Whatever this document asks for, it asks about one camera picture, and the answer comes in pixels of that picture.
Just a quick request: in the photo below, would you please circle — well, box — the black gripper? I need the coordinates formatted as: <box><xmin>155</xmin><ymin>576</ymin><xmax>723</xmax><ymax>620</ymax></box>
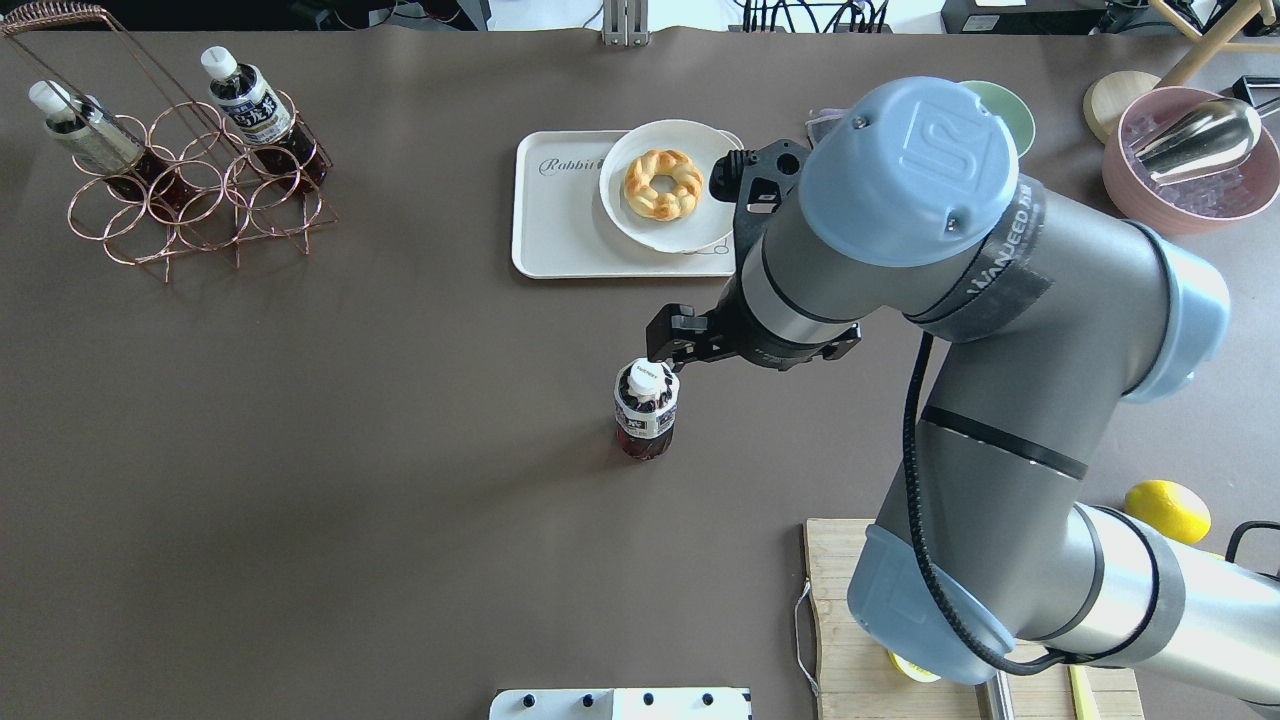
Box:
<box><xmin>646</xmin><ymin>140</ymin><xmax>863</xmax><ymax>372</ymax></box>

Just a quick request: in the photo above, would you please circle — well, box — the tea bottle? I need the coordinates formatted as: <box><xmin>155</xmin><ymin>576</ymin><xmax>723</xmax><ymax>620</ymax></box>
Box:
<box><xmin>613</xmin><ymin>357</ymin><xmax>680</xmax><ymax>460</ymax></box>

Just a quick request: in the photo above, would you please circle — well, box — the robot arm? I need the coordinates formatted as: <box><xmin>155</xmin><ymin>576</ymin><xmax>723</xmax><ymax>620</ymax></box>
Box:
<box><xmin>646</xmin><ymin>77</ymin><xmax>1277</xmax><ymax>719</ymax></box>

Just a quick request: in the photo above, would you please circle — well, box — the white serving tray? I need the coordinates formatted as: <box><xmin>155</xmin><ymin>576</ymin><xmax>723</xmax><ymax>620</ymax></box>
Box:
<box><xmin>511</xmin><ymin>129</ymin><xmax>733</xmax><ymax>281</ymax></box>

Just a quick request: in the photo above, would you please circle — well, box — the tea bottle rack back right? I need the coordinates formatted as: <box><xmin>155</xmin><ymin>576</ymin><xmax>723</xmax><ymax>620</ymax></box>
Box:
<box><xmin>200</xmin><ymin>46</ymin><xmax>329</xmax><ymax>191</ymax></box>

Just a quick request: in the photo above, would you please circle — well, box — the tea bottle rack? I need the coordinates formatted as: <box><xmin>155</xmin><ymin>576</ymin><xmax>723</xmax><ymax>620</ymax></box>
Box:
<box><xmin>28</xmin><ymin>79</ymin><xmax>195</xmax><ymax>211</ymax></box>
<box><xmin>200</xmin><ymin>46</ymin><xmax>329</xmax><ymax>191</ymax></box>

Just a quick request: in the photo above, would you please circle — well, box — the tea bottle rack back left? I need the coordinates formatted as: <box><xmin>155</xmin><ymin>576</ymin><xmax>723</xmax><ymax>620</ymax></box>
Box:
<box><xmin>28</xmin><ymin>79</ymin><xmax>195</xmax><ymax>211</ymax></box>

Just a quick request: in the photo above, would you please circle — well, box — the white round plate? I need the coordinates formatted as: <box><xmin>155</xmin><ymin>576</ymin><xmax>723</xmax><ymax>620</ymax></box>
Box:
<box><xmin>599</xmin><ymin>119</ymin><xmax>742</xmax><ymax>252</ymax></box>

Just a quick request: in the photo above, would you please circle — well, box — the grey folded cloth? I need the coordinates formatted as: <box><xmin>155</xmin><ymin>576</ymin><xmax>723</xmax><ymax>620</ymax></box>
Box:
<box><xmin>804</xmin><ymin>108</ymin><xmax>849</xmax><ymax>147</ymax></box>

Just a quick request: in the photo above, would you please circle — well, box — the wooden cutting board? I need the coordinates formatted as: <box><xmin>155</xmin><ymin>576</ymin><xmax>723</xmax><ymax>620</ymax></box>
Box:
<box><xmin>803</xmin><ymin>518</ymin><xmax>1146</xmax><ymax>719</ymax></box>

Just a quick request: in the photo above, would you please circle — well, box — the half lemon slice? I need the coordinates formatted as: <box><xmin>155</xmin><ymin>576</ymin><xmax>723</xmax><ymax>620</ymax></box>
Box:
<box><xmin>886</xmin><ymin>651</ymin><xmax>940</xmax><ymax>684</ymax></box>

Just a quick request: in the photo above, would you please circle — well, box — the mint green bowl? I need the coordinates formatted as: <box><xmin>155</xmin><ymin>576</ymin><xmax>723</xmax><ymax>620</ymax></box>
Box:
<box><xmin>959</xmin><ymin>79</ymin><xmax>1037</xmax><ymax>158</ymax></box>

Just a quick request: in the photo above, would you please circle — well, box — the steel muddler black tip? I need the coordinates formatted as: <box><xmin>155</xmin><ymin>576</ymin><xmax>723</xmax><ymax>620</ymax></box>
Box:
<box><xmin>974</xmin><ymin>670</ymin><xmax>1016</xmax><ymax>720</ymax></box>

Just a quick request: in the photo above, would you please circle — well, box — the wooden cup stand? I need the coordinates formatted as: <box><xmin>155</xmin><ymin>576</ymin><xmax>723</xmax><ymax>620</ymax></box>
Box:
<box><xmin>1083</xmin><ymin>1</ymin><xmax>1277</xmax><ymax>143</ymax></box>

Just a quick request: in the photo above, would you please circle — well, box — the yellow lemon far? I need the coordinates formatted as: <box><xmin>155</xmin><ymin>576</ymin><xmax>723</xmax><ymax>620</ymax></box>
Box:
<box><xmin>1124</xmin><ymin>479</ymin><xmax>1212</xmax><ymax>544</ymax></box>

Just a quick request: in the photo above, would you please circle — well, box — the yellow plastic knife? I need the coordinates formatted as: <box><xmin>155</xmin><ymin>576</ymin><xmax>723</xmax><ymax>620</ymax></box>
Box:
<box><xmin>1068</xmin><ymin>665</ymin><xmax>1101</xmax><ymax>720</ymax></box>

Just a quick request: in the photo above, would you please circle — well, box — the pink bowl of ice cubes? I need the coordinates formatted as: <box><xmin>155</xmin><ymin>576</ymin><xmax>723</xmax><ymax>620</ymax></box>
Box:
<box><xmin>1102</xmin><ymin>87</ymin><xmax>1279</xmax><ymax>236</ymax></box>

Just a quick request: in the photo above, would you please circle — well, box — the metal ice scoop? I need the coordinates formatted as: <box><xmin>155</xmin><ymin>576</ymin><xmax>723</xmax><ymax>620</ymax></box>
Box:
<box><xmin>1135</xmin><ymin>97</ymin><xmax>1263</xmax><ymax>186</ymax></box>

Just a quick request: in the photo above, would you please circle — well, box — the braided ring donut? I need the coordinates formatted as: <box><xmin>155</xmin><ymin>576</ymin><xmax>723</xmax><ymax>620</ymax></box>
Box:
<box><xmin>622</xmin><ymin>149</ymin><xmax>705</xmax><ymax>222</ymax></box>

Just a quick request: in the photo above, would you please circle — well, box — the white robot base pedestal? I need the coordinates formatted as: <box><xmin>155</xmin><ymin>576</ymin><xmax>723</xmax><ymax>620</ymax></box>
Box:
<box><xmin>488</xmin><ymin>685</ymin><xmax>754</xmax><ymax>719</ymax></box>

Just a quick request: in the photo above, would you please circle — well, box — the copper wire bottle rack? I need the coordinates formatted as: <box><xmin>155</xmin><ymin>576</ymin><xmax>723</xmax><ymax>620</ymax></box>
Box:
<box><xmin>3</xmin><ymin>1</ymin><xmax>339</xmax><ymax>282</ymax></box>

